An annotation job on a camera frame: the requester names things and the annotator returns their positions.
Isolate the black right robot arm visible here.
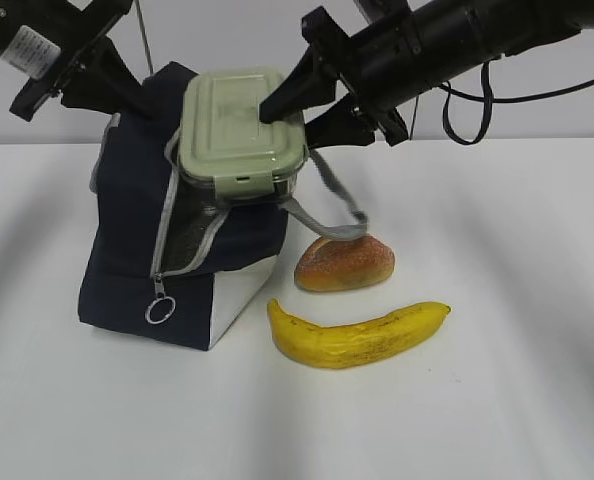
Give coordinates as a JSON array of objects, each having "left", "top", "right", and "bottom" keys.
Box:
[{"left": 259, "top": 0, "right": 594, "bottom": 149}]

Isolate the brown bread roll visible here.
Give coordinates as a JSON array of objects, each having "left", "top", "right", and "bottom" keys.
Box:
[{"left": 293, "top": 235, "right": 396, "bottom": 293}]

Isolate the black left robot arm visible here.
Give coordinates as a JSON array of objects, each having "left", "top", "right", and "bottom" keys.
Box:
[{"left": 0, "top": 0, "right": 156, "bottom": 122}]

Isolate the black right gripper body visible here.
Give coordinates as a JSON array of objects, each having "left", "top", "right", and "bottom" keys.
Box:
[{"left": 304, "top": 1, "right": 582, "bottom": 146}]

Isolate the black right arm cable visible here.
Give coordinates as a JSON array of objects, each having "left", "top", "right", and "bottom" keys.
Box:
[{"left": 441, "top": 54, "right": 594, "bottom": 146}]

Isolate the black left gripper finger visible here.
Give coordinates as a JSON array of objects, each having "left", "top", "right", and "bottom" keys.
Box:
[{"left": 61, "top": 37, "right": 156, "bottom": 119}]

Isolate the navy blue lunch bag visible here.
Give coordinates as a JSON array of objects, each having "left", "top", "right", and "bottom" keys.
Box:
[{"left": 77, "top": 63, "right": 368, "bottom": 351}]

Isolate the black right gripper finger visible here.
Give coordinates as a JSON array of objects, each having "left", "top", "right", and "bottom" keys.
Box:
[
  {"left": 259, "top": 47, "right": 337, "bottom": 124},
  {"left": 305, "top": 94, "right": 375, "bottom": 149}
]

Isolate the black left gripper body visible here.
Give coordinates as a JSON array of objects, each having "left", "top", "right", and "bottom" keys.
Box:
[{"left": 10, "top": 1, "right": 131, "bottom": 121}]

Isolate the yellow banana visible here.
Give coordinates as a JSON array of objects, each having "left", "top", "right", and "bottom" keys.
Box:
[{"left": 267, "top": 299, "right": 451, "bottom": 370}]

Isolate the green lid glass container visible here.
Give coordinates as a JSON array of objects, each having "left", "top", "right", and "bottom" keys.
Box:
[{"left": 177, "top": 67, "right": 308, "bottom": 204}]

